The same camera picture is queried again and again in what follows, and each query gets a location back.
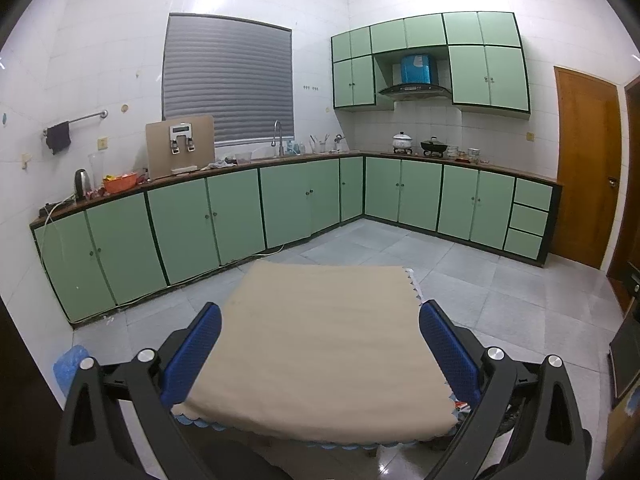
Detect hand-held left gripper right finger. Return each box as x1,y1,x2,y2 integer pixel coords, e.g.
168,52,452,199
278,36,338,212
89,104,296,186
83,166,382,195
417,300,593,480

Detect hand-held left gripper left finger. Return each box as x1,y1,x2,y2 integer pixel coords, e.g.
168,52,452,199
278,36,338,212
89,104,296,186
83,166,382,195
55,301,223,480

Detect black glass cabinet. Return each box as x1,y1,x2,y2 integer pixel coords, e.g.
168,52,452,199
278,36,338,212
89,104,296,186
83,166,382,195
607,317,640,401

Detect dark wooden door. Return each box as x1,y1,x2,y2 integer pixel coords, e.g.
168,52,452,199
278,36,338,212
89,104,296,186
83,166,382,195
605,77,640,281

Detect light wooden door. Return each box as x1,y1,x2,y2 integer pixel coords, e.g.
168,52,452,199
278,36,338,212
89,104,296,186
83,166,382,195
549,65,623,271

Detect blue plastic bag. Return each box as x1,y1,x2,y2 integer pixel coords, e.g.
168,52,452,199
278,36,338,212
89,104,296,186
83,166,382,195
52,344,90,401

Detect beige tablecloth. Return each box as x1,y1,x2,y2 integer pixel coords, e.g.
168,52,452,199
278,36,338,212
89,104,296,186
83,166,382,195
170,260,458,448

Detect green base cabinets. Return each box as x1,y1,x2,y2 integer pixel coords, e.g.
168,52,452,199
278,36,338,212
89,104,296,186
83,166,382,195
30,152,563,331

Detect cardboard box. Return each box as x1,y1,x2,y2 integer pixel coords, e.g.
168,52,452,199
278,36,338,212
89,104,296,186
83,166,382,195
602,390,640,471

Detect orange basket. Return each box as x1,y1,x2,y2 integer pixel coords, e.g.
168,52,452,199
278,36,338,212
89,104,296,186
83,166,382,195
102,172,140,195

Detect clear plastic jug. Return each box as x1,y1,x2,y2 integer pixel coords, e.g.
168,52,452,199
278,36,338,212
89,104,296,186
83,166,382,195
88,152,104,191

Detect black wok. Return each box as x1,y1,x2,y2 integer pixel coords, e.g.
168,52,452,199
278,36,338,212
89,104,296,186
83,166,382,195
419,136,451,157

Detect wooden board with metal clamp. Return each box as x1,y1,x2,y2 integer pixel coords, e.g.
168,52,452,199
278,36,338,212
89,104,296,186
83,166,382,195
145,115,217,181

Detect dark towel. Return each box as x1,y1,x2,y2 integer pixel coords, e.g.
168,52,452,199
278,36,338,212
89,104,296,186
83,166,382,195
46,121,72,156

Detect black range hood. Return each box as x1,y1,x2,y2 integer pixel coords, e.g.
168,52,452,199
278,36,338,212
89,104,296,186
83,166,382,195
377,82,453,103

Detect grey window blind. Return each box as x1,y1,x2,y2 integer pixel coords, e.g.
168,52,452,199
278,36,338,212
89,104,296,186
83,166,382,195
161,12,295,148

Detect green wall cabinets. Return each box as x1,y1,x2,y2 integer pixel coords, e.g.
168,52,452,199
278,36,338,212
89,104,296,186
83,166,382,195
330,10,532,115

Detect metal towel rail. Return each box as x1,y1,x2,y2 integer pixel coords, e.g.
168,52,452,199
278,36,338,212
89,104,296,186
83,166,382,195
41,109,109,137

